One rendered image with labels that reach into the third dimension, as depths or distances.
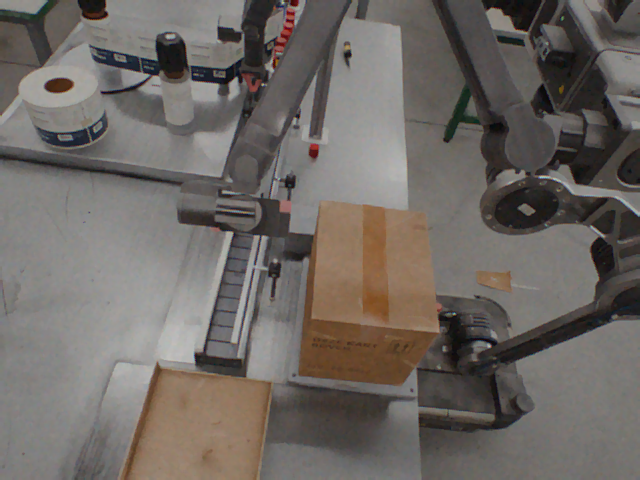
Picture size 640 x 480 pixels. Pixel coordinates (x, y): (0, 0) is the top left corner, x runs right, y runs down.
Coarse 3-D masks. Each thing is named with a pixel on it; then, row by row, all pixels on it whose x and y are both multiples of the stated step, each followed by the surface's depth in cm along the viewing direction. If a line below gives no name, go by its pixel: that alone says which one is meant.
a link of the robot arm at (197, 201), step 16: (240, 160) 67; (240, 176) 68; (256, 176) 68; (192, 192) 71; (208, 192) 71; (240, 192) 69; (256, 192) 71; (192, 208) 70; (208, 208) 70; (192, 224) 72; (208, 224) 72
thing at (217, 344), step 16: (240, 240) 123; (240, 256) 120; (256, 256) 121; (224, 272) 117; (240, 272) 117; (224, 288) 114; (240, 288) 114; (224, 304) 111; (224, 320) 109; (208, 336) 106; (224, 336) 106; (240, 336) 107; (208, 352) 103; (224, 352) 104
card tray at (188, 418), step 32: (160, 384) 102; (192, 384) 103; (224, 384) 104; (256, 384) 105; (160, 416) 98; (192, 416) 99; (224, 416) 100; (256, 416) 101; (128, 448) 90; (160, 448) 94; (192, 448) 95; (224, 448) 96; (256, 448) 97
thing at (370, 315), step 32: (320, 224) 99; (352, 224) 100; (384, 224) 101; (416, 224) 102; (320, 256) 94; (352, 256) 95; (384, 256) 96; (416, 256) 97; (320, 288) 89; (352, 288) 90; (384, 288) 91; (416, 288) 92; (320, 320) 85; (352, 320) 85; (384, 320) 86; (416, 320) 87; (320, 352) 95; (352, 352) 95; (384, 352) 94; (416, 352) 93; (384, 384) 107
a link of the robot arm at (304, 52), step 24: (312, 0) 65; (336, 0) 65; (312, 24) 66; (336, 24) 66; (288, 48) 66; (312, 48) 66; (288, 72) 67; (312, 72) 67; (264, 96) 68; (288, 96) 68; (264, 120) 68; (288, 120) 69; (240, 144) 68; (264, 144) 68; (264, 168) 69
